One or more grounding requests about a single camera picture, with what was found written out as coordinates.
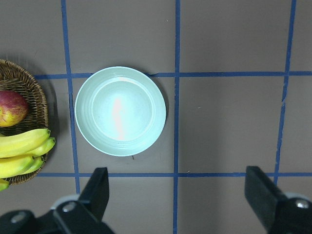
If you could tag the light green plate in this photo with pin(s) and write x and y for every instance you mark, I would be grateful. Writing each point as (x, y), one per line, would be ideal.
(120, 111)

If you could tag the yellow banana top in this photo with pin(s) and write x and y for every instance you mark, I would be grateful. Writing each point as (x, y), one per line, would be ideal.
(21, 143)

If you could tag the brown wicker basket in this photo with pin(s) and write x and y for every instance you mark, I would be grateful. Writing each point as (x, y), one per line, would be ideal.
(15, 78)

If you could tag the red yellow apple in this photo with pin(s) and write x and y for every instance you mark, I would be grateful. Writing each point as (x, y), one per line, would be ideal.
(13, 108)

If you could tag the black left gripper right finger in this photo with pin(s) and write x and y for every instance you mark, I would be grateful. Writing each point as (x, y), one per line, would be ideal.
(277, 211)

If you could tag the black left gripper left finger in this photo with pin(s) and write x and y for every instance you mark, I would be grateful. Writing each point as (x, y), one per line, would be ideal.
(84, 215)

